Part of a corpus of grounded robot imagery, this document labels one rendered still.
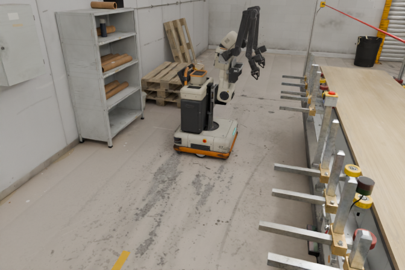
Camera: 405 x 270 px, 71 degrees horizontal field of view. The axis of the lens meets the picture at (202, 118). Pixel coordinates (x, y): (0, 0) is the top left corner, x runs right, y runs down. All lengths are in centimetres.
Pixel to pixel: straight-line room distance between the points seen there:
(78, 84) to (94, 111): 36
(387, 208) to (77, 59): 302
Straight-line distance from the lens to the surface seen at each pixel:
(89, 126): 368
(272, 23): 900
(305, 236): 136
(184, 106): 311
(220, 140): 314
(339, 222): 136
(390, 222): 151
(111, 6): 367
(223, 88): 309
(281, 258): 111
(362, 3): 915
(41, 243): 268
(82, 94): 354
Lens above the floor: 180
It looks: 25 degrees down
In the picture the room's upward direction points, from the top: 1 degrees clockwise
